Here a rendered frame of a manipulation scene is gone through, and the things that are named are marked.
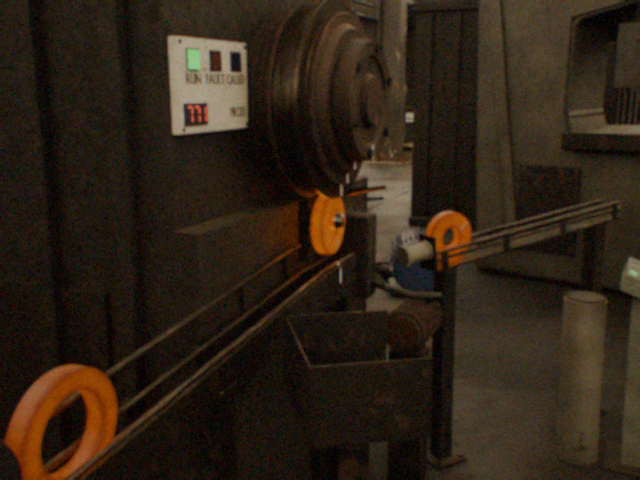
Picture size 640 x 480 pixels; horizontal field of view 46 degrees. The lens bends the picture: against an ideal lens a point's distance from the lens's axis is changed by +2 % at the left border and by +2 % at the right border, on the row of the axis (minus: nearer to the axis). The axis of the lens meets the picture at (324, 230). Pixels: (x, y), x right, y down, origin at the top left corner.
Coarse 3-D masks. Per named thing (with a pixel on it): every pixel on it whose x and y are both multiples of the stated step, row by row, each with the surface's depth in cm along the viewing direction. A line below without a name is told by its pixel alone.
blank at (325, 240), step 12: (324, 204) 177; (336, 204) 183; (312, 216) 176; (324, 216) 176; (312, 228) 176; (324, 228) 176; (312, 240) 178; (324, 240) 177; (336, 240) 184; (324, 252) 180
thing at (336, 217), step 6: (300, 210) 184; (306, 210) 184; (312, 210) 183; (300, 216) 183; (306, 216) 183; (330, 216) 180; (336, 216) 180; (342, 216) 180; (300, 222) 184; (306, 222) 183; (330, 222) 180; (336, 222) 180; (342, 222) 180; (336, 228) 181
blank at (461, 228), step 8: (440, 216) 215; (448, 216) 216; (456, 216) 217; (464, 216) 219; (432, 224) 215; (440, 224) 215; (448, 224) 216; (456, 224) 218; (464, 224) 219; (432, 232) 214; (440, 232) 215; (456, 232) 220; (464, 232) 220; (440, 240) 216; (456, 240) 220; (464, 240) 220; (440, 248) 216; (464, 248) 221; (440, 256) 217
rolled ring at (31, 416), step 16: (64, 368) 104; (80, 368) 104; (48, 384) 100; (64, 384) 101; (80, 384) 104; (96, 384) 107; (32, 400) 98; (48, 400) 99; (96, 400) 109; (112, 400) 111; (16, 416) 97; (32, 416) 97; (48, 416) 99; (96, 416) 110; (112, 416) 111; (16, 432) 97; (32, 432) 97; (96, 432) 110; (112, 432) 112; (16, 448) 96; (32, 448) 97; (80, 448) 110; (96, 448) 109; (32, 464) 97; (80, 464) 107; (96, 464) 109
